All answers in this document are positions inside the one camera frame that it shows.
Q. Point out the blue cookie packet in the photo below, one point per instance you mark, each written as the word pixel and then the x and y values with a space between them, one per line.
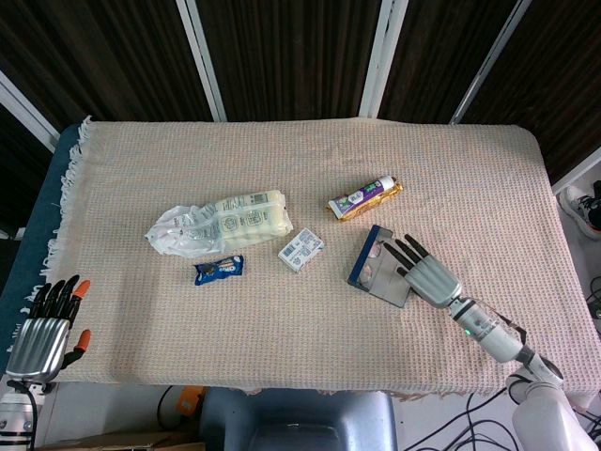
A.
pixel 220 270

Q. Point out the purple white toothpaste tube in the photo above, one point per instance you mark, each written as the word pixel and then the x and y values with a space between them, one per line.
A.
pixel 359 199

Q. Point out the white black sneaker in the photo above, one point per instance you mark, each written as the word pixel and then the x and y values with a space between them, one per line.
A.
pixel 580 209

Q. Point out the grey blue plastic chair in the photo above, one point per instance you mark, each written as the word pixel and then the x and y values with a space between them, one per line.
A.
pixel 300 418

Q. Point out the thin-framed eyeglasses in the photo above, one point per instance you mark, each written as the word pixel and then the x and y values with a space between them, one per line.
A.
pixel 375 251

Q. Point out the left silver robot hand orange fingertips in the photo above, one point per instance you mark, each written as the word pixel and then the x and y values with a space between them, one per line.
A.
pixel 40 347

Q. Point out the beige woven fringed tablecloth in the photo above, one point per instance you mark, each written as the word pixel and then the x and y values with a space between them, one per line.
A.
pixel 300 155

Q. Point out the small white printed box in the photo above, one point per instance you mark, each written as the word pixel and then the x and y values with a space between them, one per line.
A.
pixel 300 249

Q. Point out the gold wrapped snack bar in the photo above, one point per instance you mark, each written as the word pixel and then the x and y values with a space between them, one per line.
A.
pixel 399 189

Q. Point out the clear bag of yellow buns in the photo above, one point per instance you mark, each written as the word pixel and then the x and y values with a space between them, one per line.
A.
pixel 244 221

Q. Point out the white metal frame post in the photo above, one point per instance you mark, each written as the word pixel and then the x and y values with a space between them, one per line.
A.
pixel 382 61
pixel 577 174
pixel 202 61
pixel 26 110
pixel 490 61

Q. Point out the grey blue glasses case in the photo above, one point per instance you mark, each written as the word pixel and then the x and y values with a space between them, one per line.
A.
pixel 387 284

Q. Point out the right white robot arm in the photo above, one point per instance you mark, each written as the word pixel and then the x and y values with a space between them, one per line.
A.
pixel 493 336

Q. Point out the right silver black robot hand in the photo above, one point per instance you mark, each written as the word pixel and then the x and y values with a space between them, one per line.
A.
pixel 432 282

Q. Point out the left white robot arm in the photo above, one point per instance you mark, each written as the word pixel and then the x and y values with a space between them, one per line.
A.
pixel 14 415

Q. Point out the orange device under table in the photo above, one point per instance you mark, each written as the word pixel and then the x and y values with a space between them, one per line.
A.
pixel 190 401

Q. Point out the brown cardboard box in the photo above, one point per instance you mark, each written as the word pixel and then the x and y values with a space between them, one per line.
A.
pixel 117 441

